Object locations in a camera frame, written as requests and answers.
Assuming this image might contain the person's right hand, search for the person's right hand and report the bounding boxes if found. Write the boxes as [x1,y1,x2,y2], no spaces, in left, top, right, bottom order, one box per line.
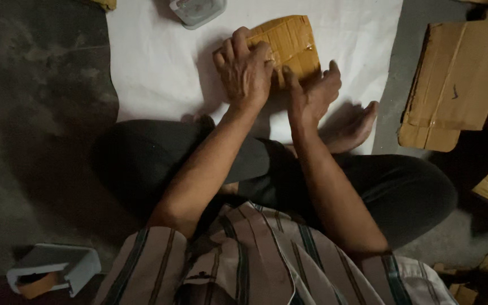
[282,60,343,130]

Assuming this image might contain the person's left hand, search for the person's left hand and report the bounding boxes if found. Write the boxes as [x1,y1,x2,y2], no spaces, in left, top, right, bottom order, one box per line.
[213,27,276,114]

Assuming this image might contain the small taped brown cardboard parcel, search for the small taped brown cardboard parcel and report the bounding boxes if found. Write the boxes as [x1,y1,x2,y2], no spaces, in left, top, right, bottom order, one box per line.
[246,15,322,90]

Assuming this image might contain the person's bare foot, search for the person's bare foot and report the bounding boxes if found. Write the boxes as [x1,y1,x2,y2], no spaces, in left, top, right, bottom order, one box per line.
[318,101,379,154]

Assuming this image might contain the grey plastic container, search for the grey plastic container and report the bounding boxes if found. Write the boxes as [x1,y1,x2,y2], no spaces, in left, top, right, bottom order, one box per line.
[169,0,228,31]

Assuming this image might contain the white cloth sheet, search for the white cloth sheet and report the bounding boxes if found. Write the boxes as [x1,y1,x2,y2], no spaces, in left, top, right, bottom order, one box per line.
[106,0,404,156]

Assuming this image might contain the person's black trousers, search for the person's black trousers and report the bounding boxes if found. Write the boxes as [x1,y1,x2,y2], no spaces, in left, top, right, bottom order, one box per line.
[91,119,459,251]

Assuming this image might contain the large flat cardboard box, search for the large flat cardboard box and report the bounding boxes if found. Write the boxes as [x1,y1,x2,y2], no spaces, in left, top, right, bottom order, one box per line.
[398,19,488,153]

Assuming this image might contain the person's striped shirt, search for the person's striped shirt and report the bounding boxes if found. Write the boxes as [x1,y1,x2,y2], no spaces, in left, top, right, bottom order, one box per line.
[93,201,459,305]

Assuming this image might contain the heap of cardboard scraps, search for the heap of cardboard scraps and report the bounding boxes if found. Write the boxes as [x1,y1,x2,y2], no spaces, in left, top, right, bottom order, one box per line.
[432,252,488,305]

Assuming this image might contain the grey tape dispenser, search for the grey tape dispenser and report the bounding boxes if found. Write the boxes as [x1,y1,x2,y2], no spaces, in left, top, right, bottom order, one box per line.
[6,243,102,300]

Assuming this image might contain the brown tape roll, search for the brown tape roll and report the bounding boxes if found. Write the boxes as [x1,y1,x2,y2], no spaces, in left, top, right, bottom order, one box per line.
[17,271,61,300]

